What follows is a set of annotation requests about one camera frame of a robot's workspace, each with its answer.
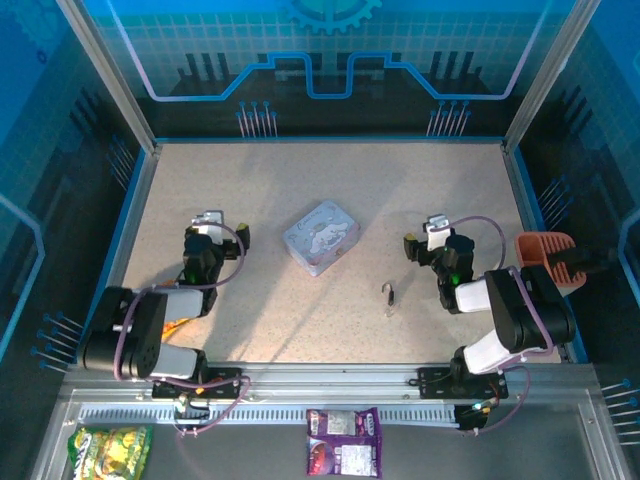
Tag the pale blue cartoon tin box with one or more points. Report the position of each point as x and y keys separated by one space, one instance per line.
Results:
x=320 y=235

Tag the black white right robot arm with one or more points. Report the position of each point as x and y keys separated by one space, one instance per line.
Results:
x=525 y=310

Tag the orange ribbed plastic holder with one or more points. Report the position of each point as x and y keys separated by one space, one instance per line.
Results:
x=530 y=247

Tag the blue table edge strip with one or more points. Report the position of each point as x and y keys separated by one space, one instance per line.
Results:
x=330 y=139

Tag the black object in holder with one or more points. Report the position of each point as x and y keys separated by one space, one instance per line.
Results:
x=580 y=260

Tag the black controller board with lights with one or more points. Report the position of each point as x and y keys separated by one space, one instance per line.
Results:
x=472 y=417

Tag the purple snack bag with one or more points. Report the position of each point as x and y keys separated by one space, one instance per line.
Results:
x=345 y=445

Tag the green yellow snack bag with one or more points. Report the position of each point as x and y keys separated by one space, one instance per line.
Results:
x=110 y=450

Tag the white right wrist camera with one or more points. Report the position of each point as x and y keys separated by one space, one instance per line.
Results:
x=440 y=225

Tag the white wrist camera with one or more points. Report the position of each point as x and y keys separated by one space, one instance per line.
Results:
x=207 y=219
x=440 y=225

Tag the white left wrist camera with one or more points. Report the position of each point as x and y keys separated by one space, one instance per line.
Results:
x=207 y=219

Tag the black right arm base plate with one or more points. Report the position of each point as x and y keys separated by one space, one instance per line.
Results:
x=432 y=382

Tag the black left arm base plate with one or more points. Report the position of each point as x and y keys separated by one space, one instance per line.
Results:
x=225 y=380

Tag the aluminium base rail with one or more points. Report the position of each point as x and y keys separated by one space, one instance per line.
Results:
x=330 y=380

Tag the dark printed rear wall panel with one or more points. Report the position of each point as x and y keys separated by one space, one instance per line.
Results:
x=330 y=75

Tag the aluminium frame post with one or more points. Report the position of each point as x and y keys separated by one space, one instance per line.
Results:
x=550 y=75
x=107 y=75

